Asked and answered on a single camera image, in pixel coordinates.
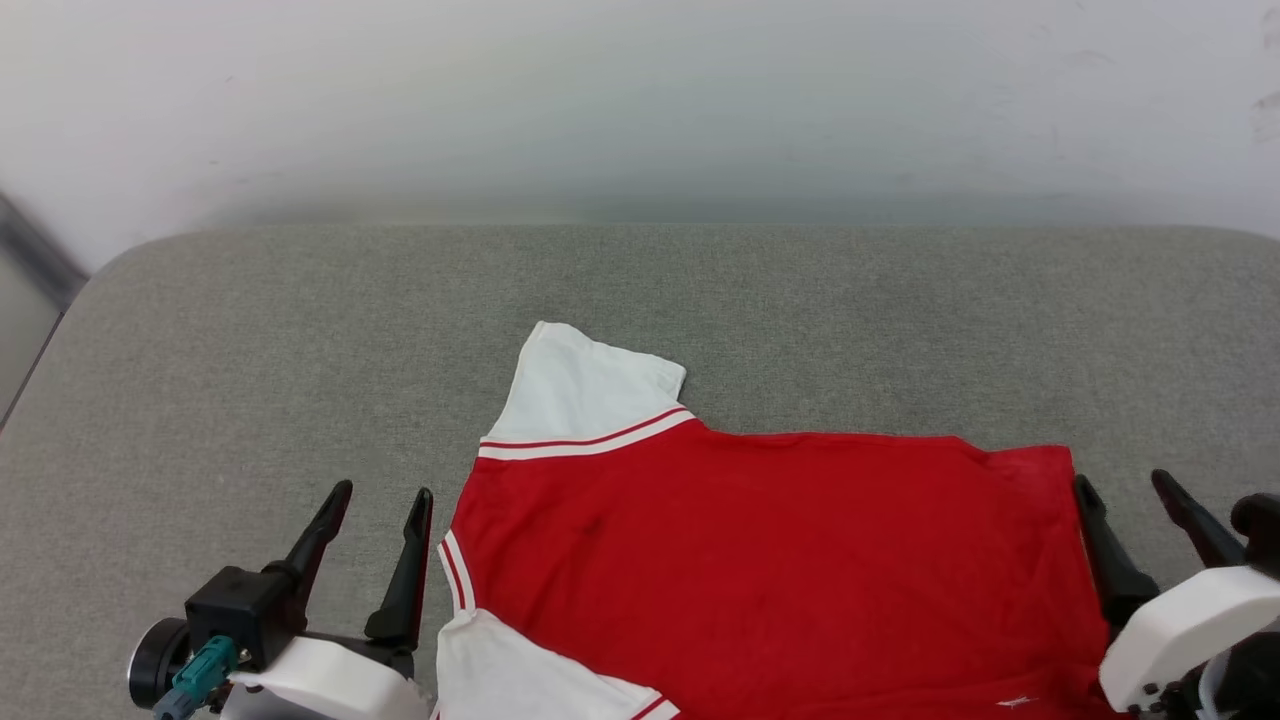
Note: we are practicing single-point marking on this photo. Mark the grey fabric sofa cushion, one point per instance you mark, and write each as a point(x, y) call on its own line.
point(300, 350)

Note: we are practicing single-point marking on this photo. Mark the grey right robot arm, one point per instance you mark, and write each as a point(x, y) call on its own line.
point(1250, 685)

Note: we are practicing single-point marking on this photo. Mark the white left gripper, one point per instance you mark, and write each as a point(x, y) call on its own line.
point(330, 685)

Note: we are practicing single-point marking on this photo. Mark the red and white shirt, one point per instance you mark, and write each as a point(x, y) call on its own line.
point(780, 570)

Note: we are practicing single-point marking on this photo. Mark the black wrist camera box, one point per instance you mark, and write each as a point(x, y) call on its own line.
point(1262, 535)
point(240, 610)

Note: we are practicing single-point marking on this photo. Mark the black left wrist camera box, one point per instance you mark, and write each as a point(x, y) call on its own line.
point(240, 610)

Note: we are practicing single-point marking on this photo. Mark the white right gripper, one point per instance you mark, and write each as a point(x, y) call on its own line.
point(1190, 625)

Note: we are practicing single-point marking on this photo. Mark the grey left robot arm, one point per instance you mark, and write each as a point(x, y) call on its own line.
point(155, 665)

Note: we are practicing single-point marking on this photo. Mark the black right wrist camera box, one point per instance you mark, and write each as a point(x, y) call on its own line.
point(1262, 535)

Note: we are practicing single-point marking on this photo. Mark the teal left camera connector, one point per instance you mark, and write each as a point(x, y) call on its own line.
point(200, 675)

